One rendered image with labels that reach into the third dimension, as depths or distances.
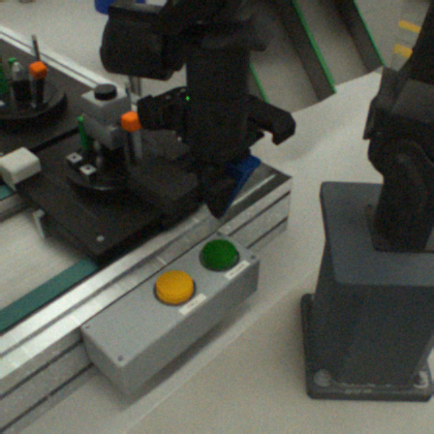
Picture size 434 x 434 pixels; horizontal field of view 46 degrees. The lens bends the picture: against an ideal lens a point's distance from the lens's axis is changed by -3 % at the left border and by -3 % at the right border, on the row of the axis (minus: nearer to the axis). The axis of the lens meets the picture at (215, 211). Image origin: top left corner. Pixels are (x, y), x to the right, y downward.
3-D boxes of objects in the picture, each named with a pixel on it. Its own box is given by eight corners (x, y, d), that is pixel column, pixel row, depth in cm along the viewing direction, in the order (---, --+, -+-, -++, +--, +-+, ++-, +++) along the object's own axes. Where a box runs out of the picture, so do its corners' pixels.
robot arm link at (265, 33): (280, 7, 43) (180, -5, 46) (263, 30, 39) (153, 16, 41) (275, 80, 48) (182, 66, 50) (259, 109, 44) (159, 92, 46)
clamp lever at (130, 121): (148, 166, 68) (142, 114, 63) (136, 172, 67) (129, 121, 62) (131, 155, 70) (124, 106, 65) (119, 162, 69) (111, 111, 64)
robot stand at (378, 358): (432, 402, 57) (496, 287, 44) (306, 399, 58) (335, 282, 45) (408, 303, 68) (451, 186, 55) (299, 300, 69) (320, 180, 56)
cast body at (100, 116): (139, 138, 68) (134, 90, 64) (112, 151, 66) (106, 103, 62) (102, 115, 73) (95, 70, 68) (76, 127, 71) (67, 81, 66)
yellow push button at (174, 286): (201, 294, 58) (200, 282, 56) (173, 315, 56) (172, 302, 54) (176, 275, 60) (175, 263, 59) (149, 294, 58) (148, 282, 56)
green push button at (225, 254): (243, 262, 62) (243, 249, 60) (219, 280, 59) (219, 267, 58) (219, 245, 64) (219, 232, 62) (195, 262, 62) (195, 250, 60)
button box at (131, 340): (259, 291, 65) (262, 256, 61) (127, 398, 54) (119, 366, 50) (218, 262, 69) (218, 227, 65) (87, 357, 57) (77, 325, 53)
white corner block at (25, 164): (46, 181, 74) (40, 158, 71) (17, 195, 71) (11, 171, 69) (29, 168, 76) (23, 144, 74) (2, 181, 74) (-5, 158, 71)
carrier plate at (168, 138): (237, 179, 74) (237, 167, 73) (99, 267, 61) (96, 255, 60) (132, 118, 87) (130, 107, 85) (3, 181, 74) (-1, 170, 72)
